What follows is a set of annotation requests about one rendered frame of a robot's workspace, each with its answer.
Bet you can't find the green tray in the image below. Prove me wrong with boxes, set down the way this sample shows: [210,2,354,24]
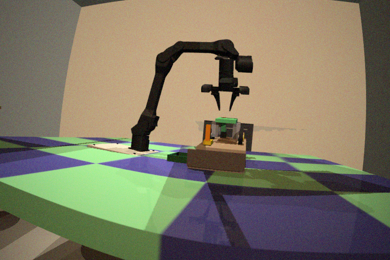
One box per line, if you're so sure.
[167,152,187,163]

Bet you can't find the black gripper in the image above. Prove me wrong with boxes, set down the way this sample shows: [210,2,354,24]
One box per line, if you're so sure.
[201,72,249,111]

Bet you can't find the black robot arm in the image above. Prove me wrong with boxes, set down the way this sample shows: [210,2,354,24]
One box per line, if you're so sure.
[128,39,253,152]

